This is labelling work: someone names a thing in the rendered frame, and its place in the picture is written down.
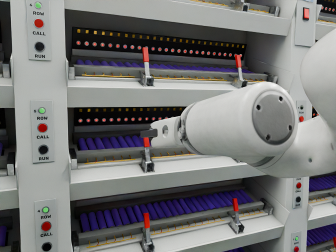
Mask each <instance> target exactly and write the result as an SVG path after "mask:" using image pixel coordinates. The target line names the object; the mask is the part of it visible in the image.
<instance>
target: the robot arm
mask: <svg viewBox="0 0 336 252"><path fill-rule="evenodd" d="M299 73H300V80H301V84H302V87H303V89H304V92H305V94H306V96H307V97H308V99H309V101H310V103H311V104H312V106H313V107H314V109H315V110H316V112H317V113H318V114H319V115H318V116H316V117H314V118H312V119H309V120H306V121H303V122H300V123H298V122H299V120H298V113H297V109H296V106H295V103H294V101H293V99H292V98H291V96H290V95H289V93H288V92H287V91H286V90H285V89H284V88H282V87H281V86H279V85H278V84H275V83H273V82H265V81H264V82H258V83H255V84H252V85H249V86H246V87H243V88H240V89H236V90H233V91H230V92H227V93H224V94H221V95H218V96H215V97H211V98H208V99H205V100H202V101H199V102H197V101H196V102H194V103H193V104H191V105H189V106H188V107H187V108H186V109H185V110H184V111H183V112H182V114H181V116H177V117H172V118H167V119H162V120H158V121H155V122H153V123H152V124H151V125H150V126H151V127H150V128H149V130H145V131H140V137H141V138H148V139H150V143H151V146H152V147H153V148H154V149H164V148H186V149H187V150H189V151H190V152H191V153H193V154H196V155H200V156H225V157H230V158H234V159H237V160H239V161H242V162H244V163H246V164H248V165H250V166H252V167H254V168H256V169H257V170H259V171H261V172H263V173H265V174H268V175H270V176H273V177H277V178H285V179H290V178H302V177H310V176H317V175H323V174H328V173H332V172H336V28H335V29H334V30H332V31H331V32H329V33H328V34H326V35H325V36H323V37H322V38H321V39H320V40H318V41H317V42H316V43H315V44H314V45H313V46H312V47H311V48H310V49H309V50H308V51H307V52H306V54H305V56H304V57H303V59H302V61H301V65H300V70H299Z"/></svg>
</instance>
